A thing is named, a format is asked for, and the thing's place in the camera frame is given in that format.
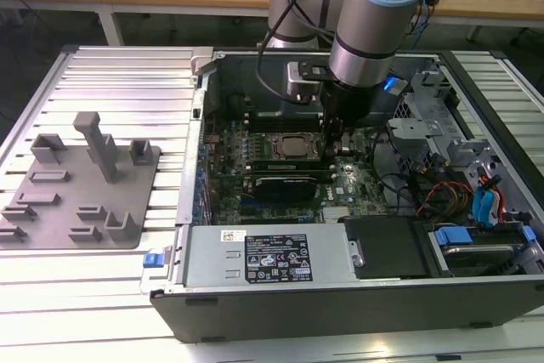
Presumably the orange power wire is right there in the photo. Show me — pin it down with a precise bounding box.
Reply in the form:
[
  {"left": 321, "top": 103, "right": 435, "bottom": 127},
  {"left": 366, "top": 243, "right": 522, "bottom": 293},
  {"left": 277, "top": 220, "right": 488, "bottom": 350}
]
[{"left": 417, "top": 181, "right": 473, "bottom": 216}]

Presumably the grey power supply unit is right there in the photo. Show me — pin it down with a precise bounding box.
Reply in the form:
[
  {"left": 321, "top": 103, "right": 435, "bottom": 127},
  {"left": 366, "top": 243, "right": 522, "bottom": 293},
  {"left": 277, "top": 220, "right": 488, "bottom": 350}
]
[{"left": 176, "top": 222, "right": 360, "bottom": 292}]

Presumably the grey parts rack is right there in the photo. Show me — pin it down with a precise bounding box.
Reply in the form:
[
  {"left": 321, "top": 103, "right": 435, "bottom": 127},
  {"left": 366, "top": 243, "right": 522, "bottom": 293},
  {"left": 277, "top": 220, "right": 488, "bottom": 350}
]
[{"left": 0, "top": 111, "right": 165, "bottom": 252}]

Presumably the black graphics card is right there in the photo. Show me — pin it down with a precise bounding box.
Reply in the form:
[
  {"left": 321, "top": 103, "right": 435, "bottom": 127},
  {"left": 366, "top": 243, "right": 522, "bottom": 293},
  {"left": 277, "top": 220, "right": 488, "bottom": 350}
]
[{"left": 253, "top": 174, "right": 319, "bottom": 203}]

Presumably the blue data wire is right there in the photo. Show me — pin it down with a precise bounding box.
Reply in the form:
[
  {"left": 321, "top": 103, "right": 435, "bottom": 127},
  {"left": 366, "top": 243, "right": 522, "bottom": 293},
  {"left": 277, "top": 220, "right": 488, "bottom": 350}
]
[
  {"left": 484, "top": 179, "right": 505, "bottom": 228},
  {"left": 470, "top": 186, "right": 490, "bottom": 228}
]

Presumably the silver chipset heatsink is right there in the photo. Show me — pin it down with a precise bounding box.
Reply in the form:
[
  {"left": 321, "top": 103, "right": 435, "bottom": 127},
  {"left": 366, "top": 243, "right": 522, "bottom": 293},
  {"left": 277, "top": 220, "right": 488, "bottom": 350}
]
[{"left": 322, "top": 205, "right": 354, "bottom": 222}]

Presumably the hard disk in blue carrier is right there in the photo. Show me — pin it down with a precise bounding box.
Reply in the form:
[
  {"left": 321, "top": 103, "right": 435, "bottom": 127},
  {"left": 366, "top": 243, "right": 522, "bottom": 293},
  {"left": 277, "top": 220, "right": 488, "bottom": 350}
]
[{"left": 429, "top": 224, "right": 536, "bottom": 279}]

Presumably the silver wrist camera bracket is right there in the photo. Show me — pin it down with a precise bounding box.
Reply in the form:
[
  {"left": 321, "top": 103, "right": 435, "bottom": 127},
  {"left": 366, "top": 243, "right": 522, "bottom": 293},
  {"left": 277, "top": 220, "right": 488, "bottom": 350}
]
[{"left": 285, "top": 60, "right": 332, "bottom": 105}]

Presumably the green motherboard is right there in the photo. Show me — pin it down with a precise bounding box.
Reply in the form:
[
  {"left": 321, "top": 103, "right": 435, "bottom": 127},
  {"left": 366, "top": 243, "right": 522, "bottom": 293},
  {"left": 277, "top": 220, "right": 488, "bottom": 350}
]
[{"left": 201, "top": 111, "right": 394, "bottom": 226}]

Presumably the black open PC case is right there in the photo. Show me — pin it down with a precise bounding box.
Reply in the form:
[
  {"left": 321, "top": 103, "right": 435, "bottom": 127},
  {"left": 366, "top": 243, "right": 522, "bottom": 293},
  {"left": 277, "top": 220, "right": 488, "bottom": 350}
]
[{"left": 139, "top": 46, "right": 544, "bottom": 345}]

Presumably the metal drive cage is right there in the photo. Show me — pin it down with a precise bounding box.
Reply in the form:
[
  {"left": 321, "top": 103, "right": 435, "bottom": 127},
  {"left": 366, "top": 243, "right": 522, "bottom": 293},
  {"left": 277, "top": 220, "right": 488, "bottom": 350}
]
[{"left": 386, "top": 68, "right": 467, "bottom": 177}]

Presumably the silver CPU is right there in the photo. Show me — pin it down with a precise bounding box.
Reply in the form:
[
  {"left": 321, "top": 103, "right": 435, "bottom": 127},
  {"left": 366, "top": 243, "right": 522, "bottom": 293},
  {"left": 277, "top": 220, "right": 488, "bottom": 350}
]
[{"left": 283, "top": 136, "right": 312, "bottom": 157}]

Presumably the black plastic shroud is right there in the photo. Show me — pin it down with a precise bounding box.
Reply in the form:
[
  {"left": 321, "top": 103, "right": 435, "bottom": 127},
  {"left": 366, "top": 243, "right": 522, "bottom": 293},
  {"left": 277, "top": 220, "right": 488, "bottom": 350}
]
[{"left": 342, "top": 216, "right": 430, "bottom": 281}]

